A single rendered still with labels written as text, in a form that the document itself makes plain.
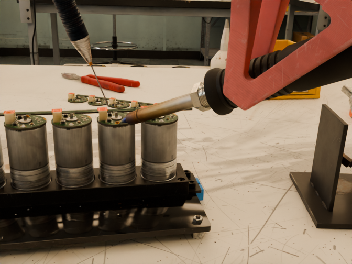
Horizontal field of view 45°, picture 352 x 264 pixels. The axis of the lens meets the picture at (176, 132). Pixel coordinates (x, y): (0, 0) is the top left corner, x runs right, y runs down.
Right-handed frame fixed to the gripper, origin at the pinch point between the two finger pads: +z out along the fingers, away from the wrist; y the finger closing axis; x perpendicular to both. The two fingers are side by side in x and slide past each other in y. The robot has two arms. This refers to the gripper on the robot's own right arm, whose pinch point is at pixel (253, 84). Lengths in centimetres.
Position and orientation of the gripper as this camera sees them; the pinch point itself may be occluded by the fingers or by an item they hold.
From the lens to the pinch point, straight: 21.1
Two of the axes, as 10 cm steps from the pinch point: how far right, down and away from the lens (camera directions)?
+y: -5.5, 2.8, -7.9
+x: 7.2, 6.4, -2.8
